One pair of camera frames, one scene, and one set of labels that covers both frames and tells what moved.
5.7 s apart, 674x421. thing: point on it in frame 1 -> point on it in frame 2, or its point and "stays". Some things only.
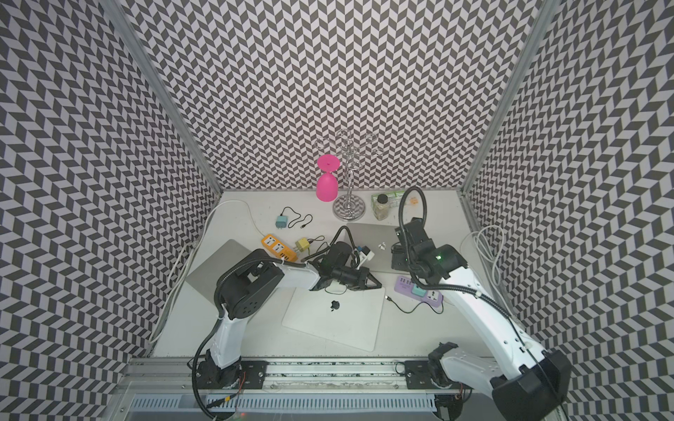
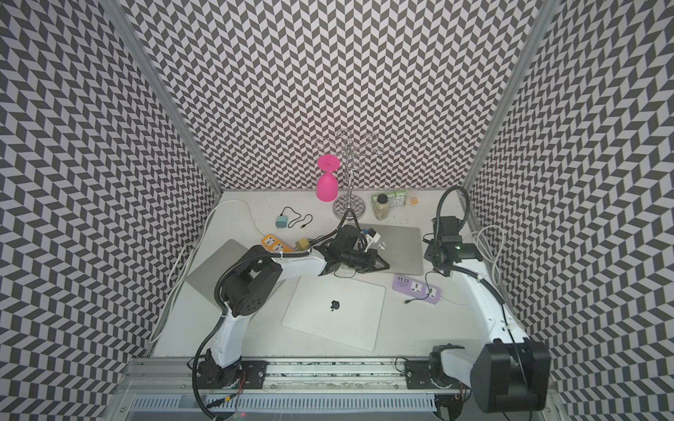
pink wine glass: (326, 183) stays
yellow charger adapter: (302, 244) stays
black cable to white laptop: (424, 302) -> (430, 291)
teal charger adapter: (282, 222) stays
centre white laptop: (351, 318) stays
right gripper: (397, 258) -> (431, 250)
